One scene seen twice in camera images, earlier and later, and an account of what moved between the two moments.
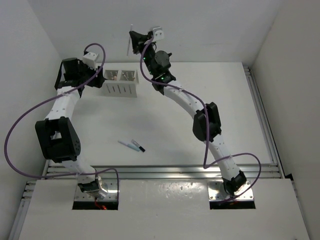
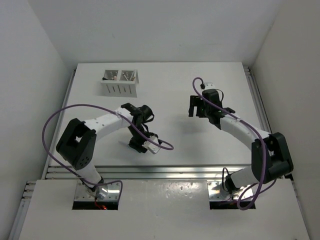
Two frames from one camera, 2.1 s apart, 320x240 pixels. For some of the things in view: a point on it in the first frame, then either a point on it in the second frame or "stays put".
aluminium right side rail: [267, 127] stays put
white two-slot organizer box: [120, 83] stays put
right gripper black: [138, 39] to [195, 101]
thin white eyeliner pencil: [129, 39] to [123, 73]
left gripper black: [97, 81] to [137, 145]
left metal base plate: [109, 183] stays put
